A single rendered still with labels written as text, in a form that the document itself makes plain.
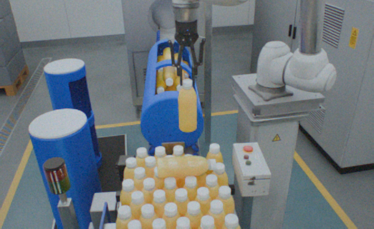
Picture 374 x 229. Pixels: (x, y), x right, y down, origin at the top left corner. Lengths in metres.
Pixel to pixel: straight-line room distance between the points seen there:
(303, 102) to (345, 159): 1.31
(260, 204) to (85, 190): 1.03
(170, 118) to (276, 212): 1.06
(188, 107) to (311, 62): 0.64
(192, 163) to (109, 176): 1.66
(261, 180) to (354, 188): 1.87
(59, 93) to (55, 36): 4.23
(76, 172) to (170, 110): 0.61
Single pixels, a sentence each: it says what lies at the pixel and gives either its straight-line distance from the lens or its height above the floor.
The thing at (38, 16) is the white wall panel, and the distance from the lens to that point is 6.61.
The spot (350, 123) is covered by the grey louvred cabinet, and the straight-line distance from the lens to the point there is 2.85.
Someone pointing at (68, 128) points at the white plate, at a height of 1.04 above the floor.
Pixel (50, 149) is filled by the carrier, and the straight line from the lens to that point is 1.68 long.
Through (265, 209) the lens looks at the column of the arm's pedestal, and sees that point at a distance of 2.17.
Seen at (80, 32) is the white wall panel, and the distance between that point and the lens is 6.56.
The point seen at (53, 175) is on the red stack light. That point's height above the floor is 1.24.
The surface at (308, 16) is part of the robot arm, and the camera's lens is 1.52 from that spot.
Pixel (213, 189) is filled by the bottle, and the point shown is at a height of 1.07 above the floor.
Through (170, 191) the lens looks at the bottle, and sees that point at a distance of 1.17.
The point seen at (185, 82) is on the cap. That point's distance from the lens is 1.21.
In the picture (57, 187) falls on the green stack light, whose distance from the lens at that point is 1.09.
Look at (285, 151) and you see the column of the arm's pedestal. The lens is 1.93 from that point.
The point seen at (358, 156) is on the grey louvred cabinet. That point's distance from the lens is 3.10.
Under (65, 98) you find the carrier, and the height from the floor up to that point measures 0.84.
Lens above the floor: 1.86
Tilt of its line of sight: 28 degrees down
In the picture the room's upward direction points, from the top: 2 degrees counter-clockwise
